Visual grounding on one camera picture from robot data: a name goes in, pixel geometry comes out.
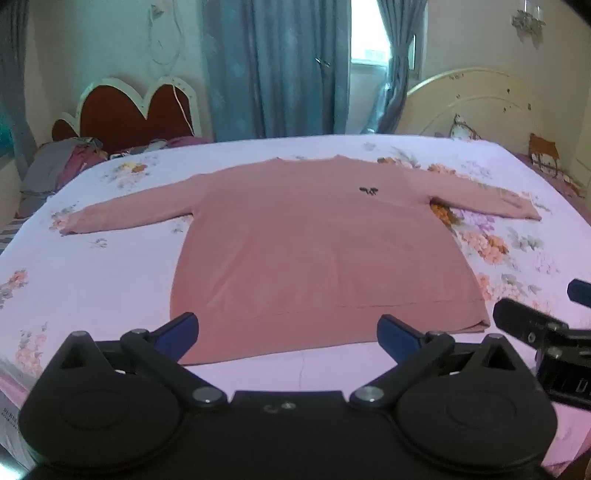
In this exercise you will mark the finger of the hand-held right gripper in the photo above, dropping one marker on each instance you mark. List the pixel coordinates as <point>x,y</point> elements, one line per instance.
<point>579,290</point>
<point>517,318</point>

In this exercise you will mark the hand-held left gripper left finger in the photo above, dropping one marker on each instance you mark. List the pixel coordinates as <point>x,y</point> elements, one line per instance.
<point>178,330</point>

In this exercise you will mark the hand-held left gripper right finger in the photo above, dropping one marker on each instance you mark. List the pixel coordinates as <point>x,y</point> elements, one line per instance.
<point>397,334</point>

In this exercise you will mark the pink long-sleeved sweater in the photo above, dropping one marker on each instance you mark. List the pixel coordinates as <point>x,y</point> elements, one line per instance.
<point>300,240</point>

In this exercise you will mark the pile of clothes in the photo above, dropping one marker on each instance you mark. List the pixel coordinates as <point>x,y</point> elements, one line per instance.
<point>60,161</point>

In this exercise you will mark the floral bed sheet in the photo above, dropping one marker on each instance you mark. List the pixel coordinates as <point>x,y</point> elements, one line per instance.
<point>115,277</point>

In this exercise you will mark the purple pillow with brown print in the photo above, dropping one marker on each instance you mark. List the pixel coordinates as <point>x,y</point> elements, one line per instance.
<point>545,161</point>

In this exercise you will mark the patterned cream pillow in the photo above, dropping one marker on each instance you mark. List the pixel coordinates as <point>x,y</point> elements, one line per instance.
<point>466,129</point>

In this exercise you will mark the cream arched headboard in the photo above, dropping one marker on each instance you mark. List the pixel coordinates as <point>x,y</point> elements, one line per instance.
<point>485,106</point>

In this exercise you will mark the red heart-shaped headboard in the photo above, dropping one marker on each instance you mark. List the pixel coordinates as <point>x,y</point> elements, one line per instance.
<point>120,120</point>

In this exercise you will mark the tied blue curtain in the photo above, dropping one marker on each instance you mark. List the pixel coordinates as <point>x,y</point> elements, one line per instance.
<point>397,92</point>

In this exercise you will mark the wide blue curtain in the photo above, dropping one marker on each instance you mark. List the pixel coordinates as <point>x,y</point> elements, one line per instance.
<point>277,69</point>

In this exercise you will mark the window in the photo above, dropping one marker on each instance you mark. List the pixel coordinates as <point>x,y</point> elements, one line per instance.
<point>367,53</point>

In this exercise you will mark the metal curtain clip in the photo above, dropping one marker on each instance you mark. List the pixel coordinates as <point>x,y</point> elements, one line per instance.
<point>323,61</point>

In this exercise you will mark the grey-blue curtain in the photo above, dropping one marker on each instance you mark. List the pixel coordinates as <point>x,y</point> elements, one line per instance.
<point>14,69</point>

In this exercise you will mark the crystal wall lamp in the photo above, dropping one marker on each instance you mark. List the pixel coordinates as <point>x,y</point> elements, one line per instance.
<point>528,18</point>

